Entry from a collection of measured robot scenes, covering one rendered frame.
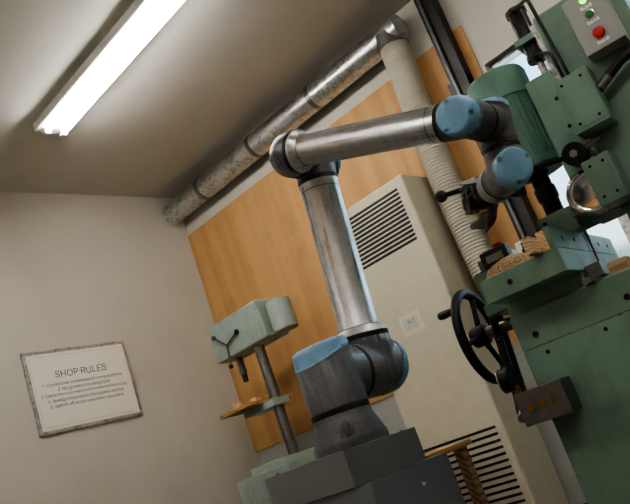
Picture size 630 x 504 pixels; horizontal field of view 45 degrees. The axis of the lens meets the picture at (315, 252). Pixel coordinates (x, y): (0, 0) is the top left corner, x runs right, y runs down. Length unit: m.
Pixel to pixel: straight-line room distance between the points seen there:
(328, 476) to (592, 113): 1.07
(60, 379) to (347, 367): 2.75
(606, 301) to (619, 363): 0.15
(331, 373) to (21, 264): 3.01
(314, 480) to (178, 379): 3.09
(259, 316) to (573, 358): 2.45
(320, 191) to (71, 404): 2.63
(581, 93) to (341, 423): 0.99
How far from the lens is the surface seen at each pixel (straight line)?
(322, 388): 1.84
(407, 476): 1.79
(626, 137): 2.04
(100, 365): 4.55
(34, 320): 4.49
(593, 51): 2.05
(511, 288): 1.87
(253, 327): 4.15
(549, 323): 1.95
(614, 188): 1.94
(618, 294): 1.90
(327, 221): 2.06
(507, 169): 1.77
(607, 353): 1.92
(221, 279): 5.06
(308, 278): 4.50
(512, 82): 2.21
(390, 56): 4.00
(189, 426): 4.77
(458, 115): 1.69
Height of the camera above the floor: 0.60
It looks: 16 degrees up
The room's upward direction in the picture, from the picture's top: 20 degrees counter-clockwise
